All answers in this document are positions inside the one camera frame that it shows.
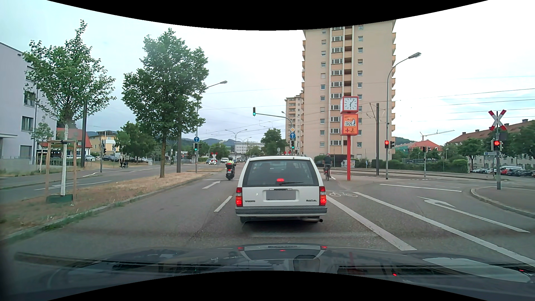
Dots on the traffic light on post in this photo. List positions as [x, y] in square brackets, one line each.
[386, 144]

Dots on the young tree with wooden stakes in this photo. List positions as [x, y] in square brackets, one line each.
[67, 83]

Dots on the kerbed traffic island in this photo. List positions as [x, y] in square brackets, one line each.
[510, 197]

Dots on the tall leafy tree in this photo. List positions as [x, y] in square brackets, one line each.
[165, 83]

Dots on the traffic light with blue sign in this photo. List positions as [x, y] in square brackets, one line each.
[196, 146]

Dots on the red clock pillar with sign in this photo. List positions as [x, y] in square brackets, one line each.
[349, 125]

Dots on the tall beige tower block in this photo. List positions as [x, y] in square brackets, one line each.
[349, 83]

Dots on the grey pavement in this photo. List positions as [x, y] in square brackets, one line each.
[359, 179]

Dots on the grey building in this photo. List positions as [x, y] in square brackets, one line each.
[16, 108]

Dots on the curved grey lamp post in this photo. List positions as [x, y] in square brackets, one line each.
[387, 125]

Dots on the row of parked cars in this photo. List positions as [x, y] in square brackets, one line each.
[508, 171]

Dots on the dark pole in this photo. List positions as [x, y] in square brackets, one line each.
[84, 133]

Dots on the house with red roof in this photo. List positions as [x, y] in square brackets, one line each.
[420, 145]

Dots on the railway crossing sign with light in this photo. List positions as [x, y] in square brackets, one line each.
[497, 142]

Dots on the green hedge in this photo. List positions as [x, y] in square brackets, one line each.
[418, 164]

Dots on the dry grass median strip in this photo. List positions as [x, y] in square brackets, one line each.
[96, 196]

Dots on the yellow house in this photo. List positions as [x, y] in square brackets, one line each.
[103, 142]

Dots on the long building with brown roof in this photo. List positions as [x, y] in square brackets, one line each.
[493, 144]

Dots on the person on bicycle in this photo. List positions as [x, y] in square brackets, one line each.
[327, 165]

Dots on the road markings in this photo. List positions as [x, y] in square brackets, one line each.
[368, 223]

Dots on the person on motorcycle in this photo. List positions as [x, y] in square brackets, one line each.
[230, 168]

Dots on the beige apartment building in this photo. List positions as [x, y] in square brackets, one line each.
[294, 121]

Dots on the grey side road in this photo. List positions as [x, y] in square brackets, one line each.
[29, 184]

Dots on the grey asphalt road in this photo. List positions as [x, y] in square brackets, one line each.
[184, 225]

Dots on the car's own bonnet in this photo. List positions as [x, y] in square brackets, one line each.
[267, 261]

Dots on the white estate car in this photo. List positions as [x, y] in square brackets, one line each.
[281, 188]

